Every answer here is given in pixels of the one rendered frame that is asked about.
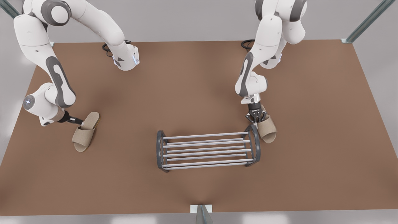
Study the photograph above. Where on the beige slipper with yellow sole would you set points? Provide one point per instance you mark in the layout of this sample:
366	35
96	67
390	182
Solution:
85	132

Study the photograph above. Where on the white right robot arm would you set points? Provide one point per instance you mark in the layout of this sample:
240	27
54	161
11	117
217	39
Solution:
59	82

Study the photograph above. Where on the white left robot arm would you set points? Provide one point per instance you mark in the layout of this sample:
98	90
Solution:
267	34

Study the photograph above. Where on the grey metal shoe rack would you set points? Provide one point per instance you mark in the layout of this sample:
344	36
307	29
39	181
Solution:
207	150

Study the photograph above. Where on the silver frame post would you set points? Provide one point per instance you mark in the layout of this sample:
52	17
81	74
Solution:
9	8
368	20
202	214

